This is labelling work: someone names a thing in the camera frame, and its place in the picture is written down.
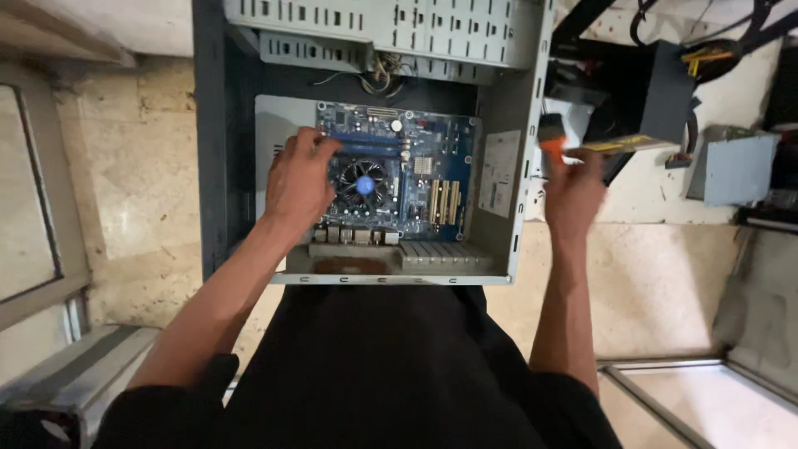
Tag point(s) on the blue motherboard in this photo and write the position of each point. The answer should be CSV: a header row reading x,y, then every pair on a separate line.
x,y
430,156

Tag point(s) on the person's black clothing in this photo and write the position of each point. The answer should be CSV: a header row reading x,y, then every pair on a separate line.
x,y
386,374

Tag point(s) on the grey metal frame panel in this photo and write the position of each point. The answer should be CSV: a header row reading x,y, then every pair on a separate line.
x,y
698,399

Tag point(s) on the grey open computer case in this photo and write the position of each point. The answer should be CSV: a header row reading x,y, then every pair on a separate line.
x,y
215,156

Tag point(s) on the person's left fingers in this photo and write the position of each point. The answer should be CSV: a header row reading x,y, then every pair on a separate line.
x,y
315,142

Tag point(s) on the white paper label sticker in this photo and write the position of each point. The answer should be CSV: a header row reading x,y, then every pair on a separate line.
x,y
499,174

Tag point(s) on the person's left hand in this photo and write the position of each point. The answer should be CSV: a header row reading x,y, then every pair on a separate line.
x,y
298,184

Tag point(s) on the yellowish flat circuit card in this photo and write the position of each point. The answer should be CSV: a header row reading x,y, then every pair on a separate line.
x,y
629,144

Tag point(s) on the person's right fingers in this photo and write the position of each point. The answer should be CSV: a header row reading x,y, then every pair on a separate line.
x,y
577,163

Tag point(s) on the person's right hand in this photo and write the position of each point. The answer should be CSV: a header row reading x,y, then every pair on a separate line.
x,y
575,196

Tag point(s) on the grey perforated drive cage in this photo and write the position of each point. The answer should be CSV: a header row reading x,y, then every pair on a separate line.
x,y
436,25

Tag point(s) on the black power supply unit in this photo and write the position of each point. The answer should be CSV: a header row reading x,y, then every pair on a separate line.
x,y
648,93

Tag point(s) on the grey metal case cover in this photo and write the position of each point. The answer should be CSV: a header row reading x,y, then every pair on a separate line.
x,y
68,380

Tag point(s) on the grey framed side panel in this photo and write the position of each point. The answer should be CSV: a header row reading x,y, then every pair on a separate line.
x,y
28,199

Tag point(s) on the grey metal disk drive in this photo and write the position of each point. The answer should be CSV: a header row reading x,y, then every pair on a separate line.
x,y
735,168

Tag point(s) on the black processor cooling fan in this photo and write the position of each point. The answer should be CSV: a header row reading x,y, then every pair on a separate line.
x,y
365,184

